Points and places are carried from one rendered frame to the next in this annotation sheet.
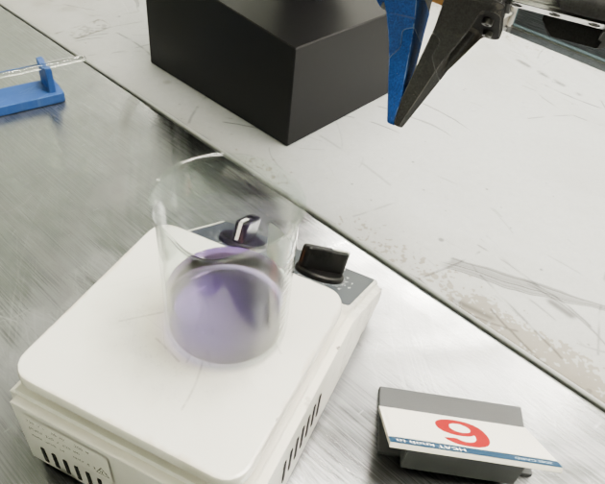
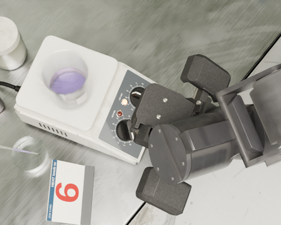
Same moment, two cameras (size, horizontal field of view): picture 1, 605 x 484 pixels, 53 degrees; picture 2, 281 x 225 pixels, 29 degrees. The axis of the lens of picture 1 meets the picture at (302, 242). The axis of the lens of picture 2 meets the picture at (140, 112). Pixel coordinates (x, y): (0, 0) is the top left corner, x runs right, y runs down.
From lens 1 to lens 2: 63 cm
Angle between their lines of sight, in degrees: 49
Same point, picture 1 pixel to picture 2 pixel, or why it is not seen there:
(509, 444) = (61, 207)
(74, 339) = (59, 47)
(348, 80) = not seen: outside the picture
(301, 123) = not seen: hidden behind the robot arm
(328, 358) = (72, 131)
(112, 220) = (175, 44)
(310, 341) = (65, 119)
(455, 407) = (86, 197)
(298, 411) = (50, 122)
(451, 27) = not seen: hidden behind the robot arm
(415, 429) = (64, 172)
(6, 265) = (139, 13)
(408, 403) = (86, 177)
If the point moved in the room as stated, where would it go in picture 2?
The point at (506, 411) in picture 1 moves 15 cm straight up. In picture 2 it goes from (87, 218) to (77, 205)
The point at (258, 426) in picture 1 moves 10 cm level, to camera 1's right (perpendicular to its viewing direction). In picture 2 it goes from (32, 106) to (26, 175)
